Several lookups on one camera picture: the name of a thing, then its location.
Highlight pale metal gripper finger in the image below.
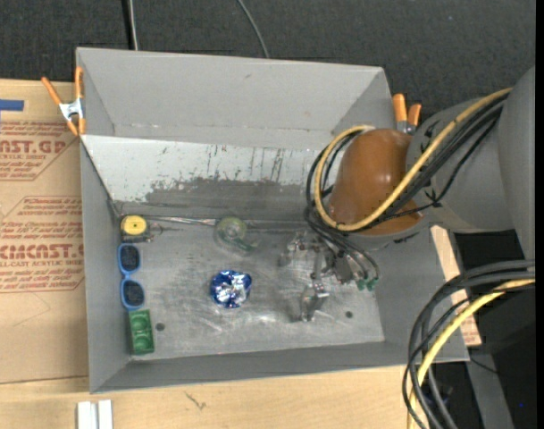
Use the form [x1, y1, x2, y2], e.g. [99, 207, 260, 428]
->
[290, 281, 331, 324]
[277, 231, 318, 268]

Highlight blue and white crumpled ball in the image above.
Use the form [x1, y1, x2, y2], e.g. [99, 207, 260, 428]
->
[209, 269, 254, 309]

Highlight grey metal bin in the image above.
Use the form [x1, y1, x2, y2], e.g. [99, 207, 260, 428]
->
[74, 46, 472, 395]

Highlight yellow and black tape measure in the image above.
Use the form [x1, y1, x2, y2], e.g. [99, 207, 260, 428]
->
[120, 214, 155, 243]

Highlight blue sunglasses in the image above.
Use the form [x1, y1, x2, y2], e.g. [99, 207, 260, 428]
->
[116, 243, 147, 309]

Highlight green toy brick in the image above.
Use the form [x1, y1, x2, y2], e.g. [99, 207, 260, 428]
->
[128, 308, 156, 356]

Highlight brown cardboard board, red print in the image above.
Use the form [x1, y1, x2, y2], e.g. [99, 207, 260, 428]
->
[0, 77, 483, 386]

